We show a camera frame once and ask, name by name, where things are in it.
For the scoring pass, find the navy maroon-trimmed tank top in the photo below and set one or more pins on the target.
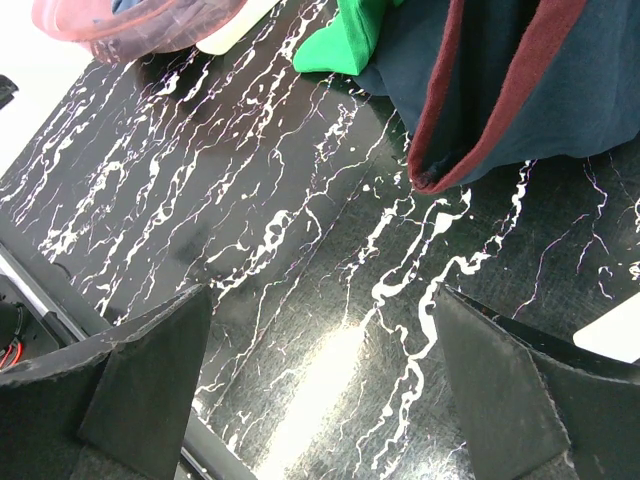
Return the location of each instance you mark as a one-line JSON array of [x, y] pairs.
[[482, 84]]

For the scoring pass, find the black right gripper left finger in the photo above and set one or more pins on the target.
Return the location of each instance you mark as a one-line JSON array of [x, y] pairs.
[[113, 406]]

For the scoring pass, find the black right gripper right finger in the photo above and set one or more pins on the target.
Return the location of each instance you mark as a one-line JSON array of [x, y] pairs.
[[533, 406]]

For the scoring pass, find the white clothes rack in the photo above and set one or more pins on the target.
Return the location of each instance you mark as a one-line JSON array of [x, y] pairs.
[[223, 39]]

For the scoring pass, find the green tank top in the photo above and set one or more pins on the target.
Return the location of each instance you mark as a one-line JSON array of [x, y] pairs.
[[347, 44]]

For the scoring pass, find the pink translucent plastic basin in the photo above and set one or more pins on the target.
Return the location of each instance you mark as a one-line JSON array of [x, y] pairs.
[[144, 28]]

